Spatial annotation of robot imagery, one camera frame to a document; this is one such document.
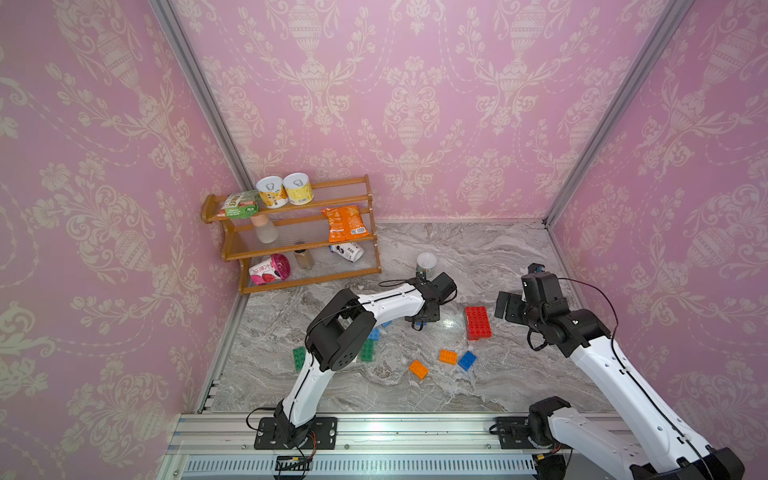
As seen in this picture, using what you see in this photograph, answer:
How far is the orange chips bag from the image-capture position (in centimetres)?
97

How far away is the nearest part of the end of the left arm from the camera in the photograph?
705 mm

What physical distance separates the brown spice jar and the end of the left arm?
45 cm

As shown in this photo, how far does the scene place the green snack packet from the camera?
0.83 meters

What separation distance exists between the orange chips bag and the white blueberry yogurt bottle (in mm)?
67

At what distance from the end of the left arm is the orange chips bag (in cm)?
32

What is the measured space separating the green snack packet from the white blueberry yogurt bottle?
1.00 ft
